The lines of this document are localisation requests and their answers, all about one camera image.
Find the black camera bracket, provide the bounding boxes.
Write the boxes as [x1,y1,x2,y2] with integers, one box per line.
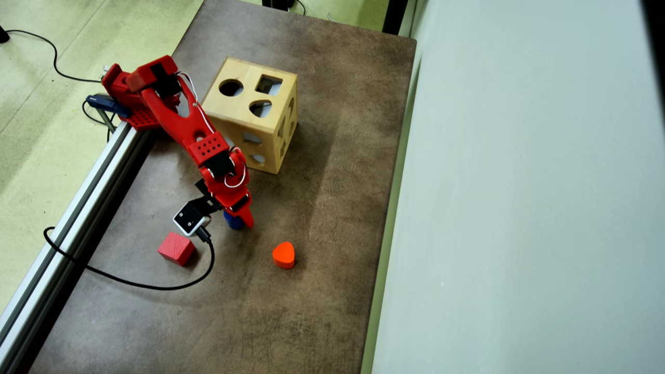
[195,178,224,216]

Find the white servo wire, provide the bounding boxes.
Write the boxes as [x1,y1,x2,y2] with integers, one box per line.
[177,72,215,133]
[223,147,248,189]

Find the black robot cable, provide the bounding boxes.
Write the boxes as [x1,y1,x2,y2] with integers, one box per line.
[82,100,116,142]

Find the red robot base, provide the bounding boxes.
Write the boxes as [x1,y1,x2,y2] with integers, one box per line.
[101,63,180,130]

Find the orange heart block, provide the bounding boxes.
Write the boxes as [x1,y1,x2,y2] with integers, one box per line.
[272,242,296,270]

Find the black floor cable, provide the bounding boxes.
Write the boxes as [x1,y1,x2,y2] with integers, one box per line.
[0,26,104,84]

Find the aluminium profile rail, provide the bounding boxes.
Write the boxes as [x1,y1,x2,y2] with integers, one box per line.
[0,121,151,374]

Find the red cube block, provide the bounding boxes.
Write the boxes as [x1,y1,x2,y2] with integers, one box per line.
[157,232,197,267]

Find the blue clamp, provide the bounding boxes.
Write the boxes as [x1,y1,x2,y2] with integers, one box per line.
[86,93,133,133]

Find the blue cylinder block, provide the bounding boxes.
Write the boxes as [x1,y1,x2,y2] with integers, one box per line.
[223,209,246,231]

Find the black camera cable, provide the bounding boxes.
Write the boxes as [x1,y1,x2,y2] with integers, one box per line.
[43,226,216,291]

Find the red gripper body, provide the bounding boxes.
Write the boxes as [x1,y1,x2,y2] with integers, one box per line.
[200,151,252,212]

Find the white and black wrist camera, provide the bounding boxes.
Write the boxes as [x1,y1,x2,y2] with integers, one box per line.
[173,200,212,237]

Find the wooden shape sorter box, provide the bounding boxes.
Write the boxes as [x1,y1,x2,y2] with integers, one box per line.
[201,57,299,175]

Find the black post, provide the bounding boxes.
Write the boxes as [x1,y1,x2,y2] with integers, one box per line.
[382,0,409,36]

